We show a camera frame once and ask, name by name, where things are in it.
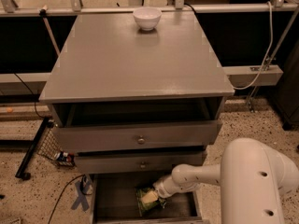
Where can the black metal floor bar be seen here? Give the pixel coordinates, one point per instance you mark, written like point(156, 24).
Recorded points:
point(22, 173)

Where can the small can in basket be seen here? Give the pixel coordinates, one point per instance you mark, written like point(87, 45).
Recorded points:
point(64, 157)

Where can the grey drawer cabinet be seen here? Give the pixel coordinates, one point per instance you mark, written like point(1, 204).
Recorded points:
point(111, 73)

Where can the wire mesh basket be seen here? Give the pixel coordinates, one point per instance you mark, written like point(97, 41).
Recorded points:
point(47, 148)

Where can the grey middle drawer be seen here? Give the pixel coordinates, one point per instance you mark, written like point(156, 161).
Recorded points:
point(138, 162)

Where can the grey tape cross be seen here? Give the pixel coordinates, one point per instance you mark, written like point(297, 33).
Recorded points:
point(82, 188)

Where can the green jalapeno chip bag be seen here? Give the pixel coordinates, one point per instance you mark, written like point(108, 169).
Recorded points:
point(144, 208)

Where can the brass top drawer knob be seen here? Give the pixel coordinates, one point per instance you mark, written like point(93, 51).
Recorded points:
point(141, 140)

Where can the wooden stick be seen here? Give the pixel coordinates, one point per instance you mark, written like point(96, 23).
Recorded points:
point(43, 14)

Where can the metal railing frame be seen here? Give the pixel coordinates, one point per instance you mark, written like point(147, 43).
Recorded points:
point(124, 3)

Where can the grey open bottom drawer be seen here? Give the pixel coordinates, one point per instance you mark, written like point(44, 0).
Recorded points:
point(114, 201)

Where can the white ceramic bowl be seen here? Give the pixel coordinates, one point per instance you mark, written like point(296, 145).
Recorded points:
point(147, 18)

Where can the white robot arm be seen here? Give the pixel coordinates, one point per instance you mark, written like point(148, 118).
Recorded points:
point(252, 177)

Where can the grey top drawer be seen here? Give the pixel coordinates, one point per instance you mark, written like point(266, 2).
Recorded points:
point(124, 137)

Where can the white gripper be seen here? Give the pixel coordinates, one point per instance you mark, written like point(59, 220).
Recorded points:
point(162, 188)

